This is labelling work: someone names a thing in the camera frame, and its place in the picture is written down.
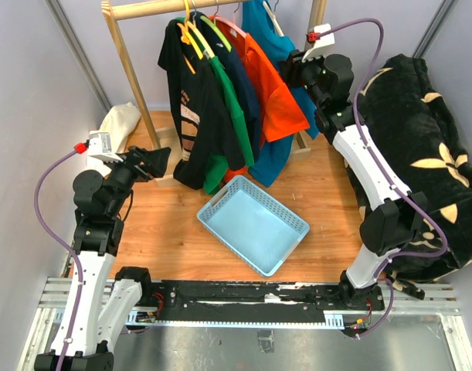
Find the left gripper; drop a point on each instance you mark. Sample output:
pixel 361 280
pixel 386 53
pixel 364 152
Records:
pixel 155 162

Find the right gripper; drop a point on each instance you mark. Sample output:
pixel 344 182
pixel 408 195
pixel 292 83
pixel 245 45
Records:
pixel 293 65

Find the orange t shirt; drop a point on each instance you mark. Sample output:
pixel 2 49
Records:
pixel 262 74

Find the white plastic hanger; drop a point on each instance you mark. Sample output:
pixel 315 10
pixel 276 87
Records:
pixel 273 19

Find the teal blue t shirt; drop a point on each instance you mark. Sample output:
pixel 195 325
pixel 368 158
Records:
pixel 291 108

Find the pink plastic hanger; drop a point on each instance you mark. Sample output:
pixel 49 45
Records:
pixel 234 29

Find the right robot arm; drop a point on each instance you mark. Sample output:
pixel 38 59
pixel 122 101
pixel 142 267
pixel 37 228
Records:
pixel 391 223

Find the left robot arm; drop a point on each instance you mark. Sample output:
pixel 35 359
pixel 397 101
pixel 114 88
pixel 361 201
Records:
pixel 92 255

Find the black printed t shirt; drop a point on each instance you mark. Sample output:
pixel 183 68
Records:
pixel 197 116

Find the green t shirt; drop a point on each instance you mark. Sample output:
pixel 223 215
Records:
pixel 228 116

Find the navy blue t shirt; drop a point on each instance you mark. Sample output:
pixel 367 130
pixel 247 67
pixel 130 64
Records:
pixel 244 90

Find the lime green hanger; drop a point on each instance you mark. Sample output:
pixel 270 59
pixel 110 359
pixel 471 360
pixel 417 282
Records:
pixel 214 28

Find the yellow hanger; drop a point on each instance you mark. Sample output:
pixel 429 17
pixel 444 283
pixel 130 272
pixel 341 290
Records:
pixel 187 38

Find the wooden clothes rack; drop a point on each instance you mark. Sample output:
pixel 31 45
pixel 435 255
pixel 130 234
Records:
pixel 165 136

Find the black floral blanket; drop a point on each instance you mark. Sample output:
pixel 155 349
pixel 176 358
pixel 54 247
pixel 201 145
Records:
pixel 417 135

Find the light blue plastic basket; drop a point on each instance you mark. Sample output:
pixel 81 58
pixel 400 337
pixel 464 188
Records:
pixel 256 227

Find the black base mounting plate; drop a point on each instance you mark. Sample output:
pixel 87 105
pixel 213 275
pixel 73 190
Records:
pixel 248 304

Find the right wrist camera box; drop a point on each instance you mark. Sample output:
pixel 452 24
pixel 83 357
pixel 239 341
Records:
pixel 321 41

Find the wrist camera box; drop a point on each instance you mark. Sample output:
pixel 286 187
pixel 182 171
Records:
pixel 321 41
pixel 99 147

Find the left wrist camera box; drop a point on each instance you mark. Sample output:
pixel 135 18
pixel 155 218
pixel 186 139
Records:
pixel 99 147

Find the aluminium rail frame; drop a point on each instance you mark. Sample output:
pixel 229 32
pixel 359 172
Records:
pixel 439 301

